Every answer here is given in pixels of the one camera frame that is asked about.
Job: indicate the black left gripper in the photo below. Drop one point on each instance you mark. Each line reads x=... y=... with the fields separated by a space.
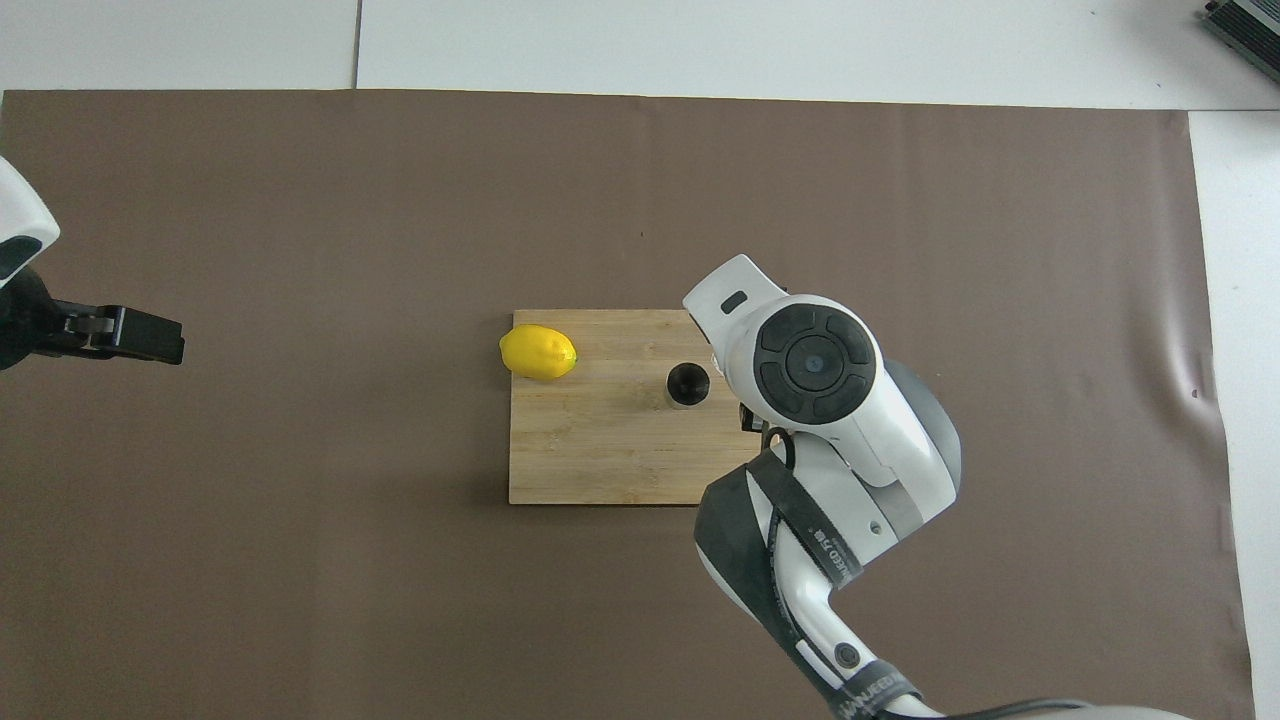
x=20 y=325

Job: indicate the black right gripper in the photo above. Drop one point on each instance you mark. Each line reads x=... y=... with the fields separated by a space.
x=748 y=420

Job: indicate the stainless steel jigger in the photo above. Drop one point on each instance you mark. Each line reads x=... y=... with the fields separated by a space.
x=688 y=382

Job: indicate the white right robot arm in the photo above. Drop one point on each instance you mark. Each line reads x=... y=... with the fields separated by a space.
x=820 y=360

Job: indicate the yellow lemon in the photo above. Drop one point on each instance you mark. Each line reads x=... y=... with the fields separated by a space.
x=538 y=352

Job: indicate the brown paper table mat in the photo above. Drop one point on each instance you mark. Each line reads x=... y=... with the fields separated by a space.
x=300 y=550

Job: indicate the grey finned electronics box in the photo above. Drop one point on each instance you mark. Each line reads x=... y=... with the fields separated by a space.
x=1250 y=25

